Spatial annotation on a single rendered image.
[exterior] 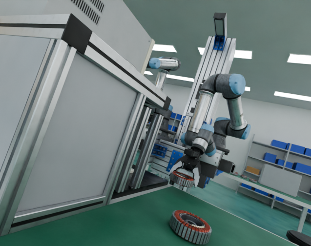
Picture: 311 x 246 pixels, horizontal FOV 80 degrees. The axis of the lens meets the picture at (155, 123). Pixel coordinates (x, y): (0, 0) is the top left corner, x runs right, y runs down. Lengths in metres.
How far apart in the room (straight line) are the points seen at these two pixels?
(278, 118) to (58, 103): 7.38
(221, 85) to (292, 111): 6.56
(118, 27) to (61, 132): 0.38
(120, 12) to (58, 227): 0.57
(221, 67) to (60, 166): 1.64
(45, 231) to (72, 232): 0.05
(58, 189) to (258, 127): 7.21
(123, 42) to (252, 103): 7.15
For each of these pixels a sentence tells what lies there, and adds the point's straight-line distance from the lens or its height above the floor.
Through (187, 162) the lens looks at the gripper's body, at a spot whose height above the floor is 0.90.
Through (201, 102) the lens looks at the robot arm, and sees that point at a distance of 1.19.
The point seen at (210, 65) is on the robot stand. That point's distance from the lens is 1.86.
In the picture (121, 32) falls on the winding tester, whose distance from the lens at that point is 0.64.
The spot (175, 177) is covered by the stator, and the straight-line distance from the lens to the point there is 0.85.
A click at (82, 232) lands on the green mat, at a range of 0.44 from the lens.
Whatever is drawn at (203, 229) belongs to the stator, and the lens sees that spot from 0.56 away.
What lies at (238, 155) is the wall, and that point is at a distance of 7.31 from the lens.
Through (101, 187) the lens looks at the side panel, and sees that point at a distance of 0.54.
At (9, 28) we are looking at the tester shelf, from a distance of 0.52.
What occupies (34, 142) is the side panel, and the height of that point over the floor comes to 0.90.
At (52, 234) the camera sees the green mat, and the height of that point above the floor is 0.75.
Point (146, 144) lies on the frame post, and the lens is 0.68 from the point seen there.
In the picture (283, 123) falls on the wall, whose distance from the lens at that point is 7.53.
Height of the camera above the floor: 0.98
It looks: 3 degrees up
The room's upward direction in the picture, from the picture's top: 19 degrees clockwise
